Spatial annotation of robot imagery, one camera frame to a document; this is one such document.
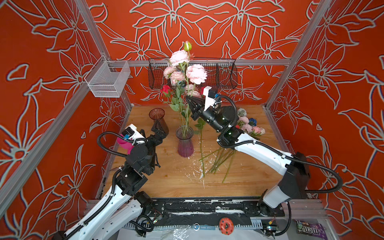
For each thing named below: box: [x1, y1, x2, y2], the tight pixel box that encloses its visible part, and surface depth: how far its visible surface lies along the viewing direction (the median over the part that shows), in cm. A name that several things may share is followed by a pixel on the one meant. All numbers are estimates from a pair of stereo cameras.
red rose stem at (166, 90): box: [161, 85, 179, 112], surface depth 79 cm
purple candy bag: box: [293, 219, 328, 240], surface depth 68 cm
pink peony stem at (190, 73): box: [170, 41, 208, 138], surface depth 52 cm
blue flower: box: [248, 117, 258, 127], surface depth 105 cm
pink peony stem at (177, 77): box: [163, 66, 187, 132], surface depth 76 cm
